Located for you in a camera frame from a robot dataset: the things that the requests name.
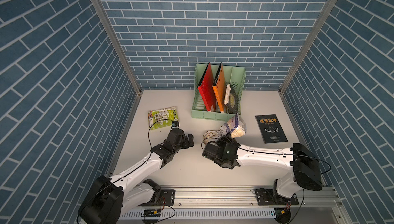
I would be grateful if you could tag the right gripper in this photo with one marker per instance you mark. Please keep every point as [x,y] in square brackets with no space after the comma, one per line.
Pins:
[228,139]

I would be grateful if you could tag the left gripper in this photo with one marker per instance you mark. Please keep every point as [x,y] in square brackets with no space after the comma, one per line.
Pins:
[185,143]

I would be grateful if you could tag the white oats bag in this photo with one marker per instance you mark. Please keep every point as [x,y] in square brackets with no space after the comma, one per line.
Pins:
[235,126]

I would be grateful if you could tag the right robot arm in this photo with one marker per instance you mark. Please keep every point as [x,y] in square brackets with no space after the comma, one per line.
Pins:
[301,165]

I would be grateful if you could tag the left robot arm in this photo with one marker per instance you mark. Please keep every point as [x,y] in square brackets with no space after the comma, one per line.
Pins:
[110,197]

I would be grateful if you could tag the red patterned breakfast bowl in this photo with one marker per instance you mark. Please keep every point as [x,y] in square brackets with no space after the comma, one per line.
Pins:
[210,136]

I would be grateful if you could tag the green comic book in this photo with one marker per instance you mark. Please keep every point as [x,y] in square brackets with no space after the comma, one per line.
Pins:
[162,117]

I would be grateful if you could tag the dark patterned book in organizer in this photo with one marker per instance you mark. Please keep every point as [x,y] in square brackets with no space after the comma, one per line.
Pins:
[231,100]

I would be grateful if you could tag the black book with antlers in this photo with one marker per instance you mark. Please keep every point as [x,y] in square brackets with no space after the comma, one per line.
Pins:
[271,129]

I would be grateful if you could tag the red folder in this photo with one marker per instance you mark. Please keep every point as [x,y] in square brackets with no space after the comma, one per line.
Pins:
[206,90]

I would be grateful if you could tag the orange folder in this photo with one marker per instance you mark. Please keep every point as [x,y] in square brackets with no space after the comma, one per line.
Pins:
[219,87]

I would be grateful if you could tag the mint green file organizer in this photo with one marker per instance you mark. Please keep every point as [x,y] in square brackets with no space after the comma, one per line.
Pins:
[233,75]

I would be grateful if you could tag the small black electronics board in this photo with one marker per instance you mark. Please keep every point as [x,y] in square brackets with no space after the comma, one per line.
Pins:
[155,214]

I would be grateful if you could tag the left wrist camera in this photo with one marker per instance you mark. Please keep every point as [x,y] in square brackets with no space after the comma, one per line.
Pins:
[175,124]

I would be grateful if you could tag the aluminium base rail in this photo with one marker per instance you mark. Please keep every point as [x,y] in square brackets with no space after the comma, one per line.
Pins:
[244,197]

